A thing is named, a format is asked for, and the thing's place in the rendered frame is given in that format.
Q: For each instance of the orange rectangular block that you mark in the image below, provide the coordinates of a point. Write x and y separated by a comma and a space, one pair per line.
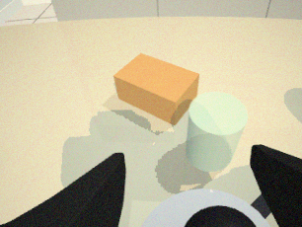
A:
157, 87

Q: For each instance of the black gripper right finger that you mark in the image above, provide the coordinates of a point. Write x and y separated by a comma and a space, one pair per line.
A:
279, 177

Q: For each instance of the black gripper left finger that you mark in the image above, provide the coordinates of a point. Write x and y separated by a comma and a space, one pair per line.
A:
94, 200

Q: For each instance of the glass french press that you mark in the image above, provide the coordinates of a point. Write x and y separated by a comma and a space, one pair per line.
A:
208, 208

